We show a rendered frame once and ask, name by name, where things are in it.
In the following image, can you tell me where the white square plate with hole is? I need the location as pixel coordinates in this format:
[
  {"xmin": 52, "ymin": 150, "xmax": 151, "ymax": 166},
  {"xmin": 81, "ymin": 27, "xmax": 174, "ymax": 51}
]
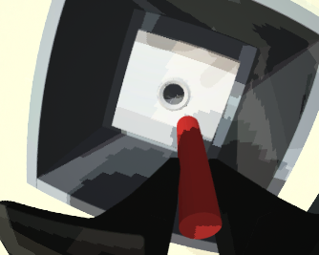
[{"xmin": 112, "ymin": 28, "xmax": 241, "ymax": 154}]

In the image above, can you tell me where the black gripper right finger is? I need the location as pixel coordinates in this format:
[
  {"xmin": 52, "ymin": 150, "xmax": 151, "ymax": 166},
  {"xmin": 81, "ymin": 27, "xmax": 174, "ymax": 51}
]
[{"xmin": 208, "ymin": 159, "xmax": 319, "ymax": 255}]

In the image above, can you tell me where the red peg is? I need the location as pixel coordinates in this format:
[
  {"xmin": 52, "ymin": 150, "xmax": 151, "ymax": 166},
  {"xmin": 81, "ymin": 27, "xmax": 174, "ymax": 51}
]
[{"xmin": 176, "ymin": 115, "xmax": 223, "ymax": 240}]

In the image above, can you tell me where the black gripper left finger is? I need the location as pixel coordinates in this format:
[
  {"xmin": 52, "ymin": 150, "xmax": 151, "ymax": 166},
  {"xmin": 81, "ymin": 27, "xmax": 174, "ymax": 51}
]
[{"xmin": 0, "ymin": 158, "xmax": 181, "ymax": 255}]

